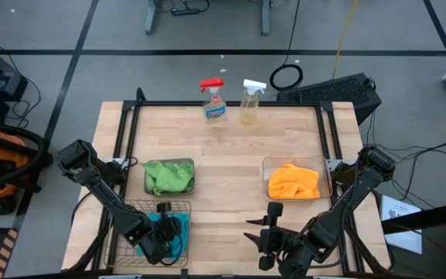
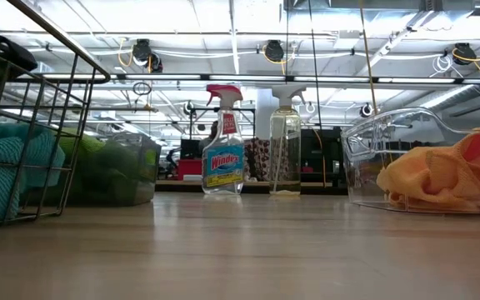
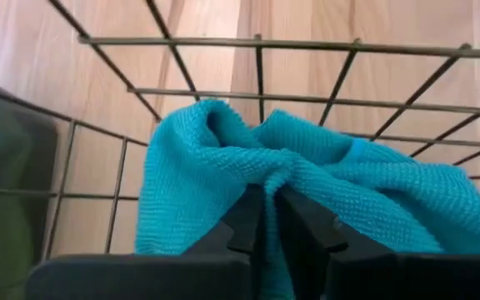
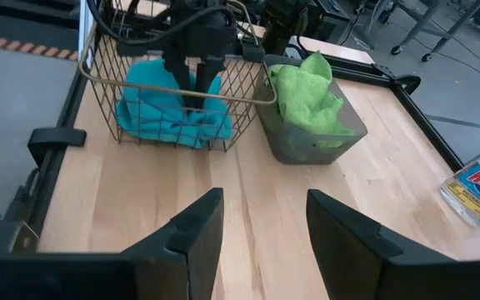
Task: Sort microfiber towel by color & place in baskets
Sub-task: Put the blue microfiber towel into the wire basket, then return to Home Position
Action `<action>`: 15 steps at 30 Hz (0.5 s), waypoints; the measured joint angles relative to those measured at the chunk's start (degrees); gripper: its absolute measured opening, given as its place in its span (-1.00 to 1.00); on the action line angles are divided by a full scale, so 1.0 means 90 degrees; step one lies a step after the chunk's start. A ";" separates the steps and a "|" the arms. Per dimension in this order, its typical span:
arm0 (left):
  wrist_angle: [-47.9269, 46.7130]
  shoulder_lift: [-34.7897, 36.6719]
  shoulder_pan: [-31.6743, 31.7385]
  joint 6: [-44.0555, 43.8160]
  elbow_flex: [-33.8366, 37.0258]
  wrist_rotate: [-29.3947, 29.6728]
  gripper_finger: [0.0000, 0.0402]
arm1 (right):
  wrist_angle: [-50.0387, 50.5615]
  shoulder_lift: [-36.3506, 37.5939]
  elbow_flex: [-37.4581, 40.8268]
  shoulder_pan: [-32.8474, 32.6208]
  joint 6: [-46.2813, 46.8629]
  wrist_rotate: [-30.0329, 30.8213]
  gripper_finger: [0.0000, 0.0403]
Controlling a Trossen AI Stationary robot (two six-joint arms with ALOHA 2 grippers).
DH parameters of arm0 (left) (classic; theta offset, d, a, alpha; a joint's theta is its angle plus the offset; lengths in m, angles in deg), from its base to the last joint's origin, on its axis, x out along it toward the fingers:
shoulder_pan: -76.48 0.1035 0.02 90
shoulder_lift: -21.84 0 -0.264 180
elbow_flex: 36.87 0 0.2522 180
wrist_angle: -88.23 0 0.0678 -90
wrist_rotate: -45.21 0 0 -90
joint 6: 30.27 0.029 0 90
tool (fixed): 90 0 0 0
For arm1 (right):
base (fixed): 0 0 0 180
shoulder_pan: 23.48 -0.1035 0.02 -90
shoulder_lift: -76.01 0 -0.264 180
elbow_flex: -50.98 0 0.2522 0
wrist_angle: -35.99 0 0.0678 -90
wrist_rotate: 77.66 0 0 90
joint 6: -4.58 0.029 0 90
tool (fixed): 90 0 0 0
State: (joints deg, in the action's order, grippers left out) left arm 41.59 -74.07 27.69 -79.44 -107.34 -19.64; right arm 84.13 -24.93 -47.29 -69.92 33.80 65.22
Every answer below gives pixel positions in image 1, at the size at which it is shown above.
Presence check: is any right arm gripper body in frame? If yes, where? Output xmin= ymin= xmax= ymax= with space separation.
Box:
xmin=257 ymin=201 xmax=315 ymax=278

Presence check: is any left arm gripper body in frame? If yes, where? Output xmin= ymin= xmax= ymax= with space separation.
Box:
xmin=141 ymin=201 xmax=173 ymax=267

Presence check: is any smoked grey plastic bin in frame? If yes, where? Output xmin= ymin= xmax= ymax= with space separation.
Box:
xmin=142 ymin=157 xmax=196 ymax=197

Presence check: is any clear plastic bin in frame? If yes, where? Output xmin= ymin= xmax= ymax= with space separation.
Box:
xmin=262 ymin=155 xmax=333 ymax=202

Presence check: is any spray bottle white trigger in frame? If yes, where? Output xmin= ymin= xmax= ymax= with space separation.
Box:
xmin=239 ymin=78 xmax=267 ymax=126

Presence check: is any spray bottle red trigger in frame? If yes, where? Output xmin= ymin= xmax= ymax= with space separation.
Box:
xmin=198 ymin=77 xmax=227 ymax=124

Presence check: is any white printed paper sheet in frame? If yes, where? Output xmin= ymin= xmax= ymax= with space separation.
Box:
xmin=380 ymin=195 xmax=424 ymax=255

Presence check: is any black computer tower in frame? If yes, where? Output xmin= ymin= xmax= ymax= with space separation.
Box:
xmin=276 ymin=72 xmax=383 ymax=126

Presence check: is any black side desk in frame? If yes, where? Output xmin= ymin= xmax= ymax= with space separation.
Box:
xmin=381 ymin=199 xmax=446 ymax=279

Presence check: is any orange black shop vacuum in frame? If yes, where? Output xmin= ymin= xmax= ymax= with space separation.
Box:
xmin=0 ymin=122 xmax=53 ymax=216

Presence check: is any grey desk leg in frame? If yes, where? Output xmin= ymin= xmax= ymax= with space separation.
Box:
xmin=144 ymin=0 xmax=161 ymax=36
xmin=259 ymin=0 xmax=273 ymax=38

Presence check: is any black power strip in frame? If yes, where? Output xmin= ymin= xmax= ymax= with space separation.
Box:
xmin=170 ymin=6 xmax=201 ymax=18

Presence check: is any wire mesh basket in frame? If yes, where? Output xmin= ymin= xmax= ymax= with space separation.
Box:
xmin=105 ymin=199 xmax=192 ymax=269

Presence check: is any black aluminium table frame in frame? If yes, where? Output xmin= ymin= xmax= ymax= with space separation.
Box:
xmin=66 ymin=87 xmax=393 ymax=279

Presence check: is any black coiled cable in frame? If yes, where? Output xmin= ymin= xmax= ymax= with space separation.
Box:
xmin=268 ymin=0 xmax=304 ymax=92

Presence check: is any yellow cable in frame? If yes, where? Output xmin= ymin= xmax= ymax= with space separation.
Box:
xmin=331 ymin=0 xmax=360 ymax=81

